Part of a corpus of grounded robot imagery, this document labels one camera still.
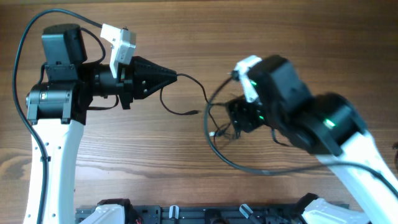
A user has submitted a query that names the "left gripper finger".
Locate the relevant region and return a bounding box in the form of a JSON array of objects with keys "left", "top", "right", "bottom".
[
  {"left": 132, "top": 56, "right": 177, "bottom": 83},
  {"left": 133, "top": 80, "right": 175, "bottom": 100}
]

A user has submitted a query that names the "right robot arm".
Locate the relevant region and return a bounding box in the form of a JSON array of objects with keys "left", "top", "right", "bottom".
[{"left": 227, "top": 55, "right": 397, "bottom": 223}]

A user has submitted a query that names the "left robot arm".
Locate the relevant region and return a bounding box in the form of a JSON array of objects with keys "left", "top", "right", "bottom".
[{"left": 24, "top": 24, "right": 177, "bottom": 223}]

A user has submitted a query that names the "right camera black cable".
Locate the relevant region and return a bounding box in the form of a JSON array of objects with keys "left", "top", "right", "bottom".
[{"left": 203, "top": 76, "right": 398, "bottom": 200}]

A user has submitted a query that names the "camera black cable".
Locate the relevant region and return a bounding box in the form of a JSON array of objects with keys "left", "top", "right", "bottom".
[
  {"left": 12, "top": 8, "right": 103, "bottom": 224},
  {"left": 203, "top": 76, "right": 398, "bottom": 200}
]

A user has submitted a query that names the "right grey rail clip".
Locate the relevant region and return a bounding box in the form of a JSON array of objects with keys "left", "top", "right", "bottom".
[{"left": 239, "top": 203, "right": 253, "bottom": 219}]

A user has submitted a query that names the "grey rail clip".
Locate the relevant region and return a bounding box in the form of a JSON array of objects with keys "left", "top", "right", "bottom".
[
  {"left": 169, "top": 205, "right": 180, "bottom": 220},
  {"left": 239, "top": 203, "right": 253, "bottom": 219}
]

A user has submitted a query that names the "left camera black cable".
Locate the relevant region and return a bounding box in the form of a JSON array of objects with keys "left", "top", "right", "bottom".
[{"left": 12, "top": 8, "right": 103, "bottom": 224}]

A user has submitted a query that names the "left grey rail clip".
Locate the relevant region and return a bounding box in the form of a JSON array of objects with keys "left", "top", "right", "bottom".
[{"left": 169, "top": 205, "right": 180, "bottom": 220}]

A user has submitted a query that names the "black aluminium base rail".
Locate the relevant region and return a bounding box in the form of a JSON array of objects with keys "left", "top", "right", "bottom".
[{"left": 75, "top": 203, "right": 349, "bottom": 224}]

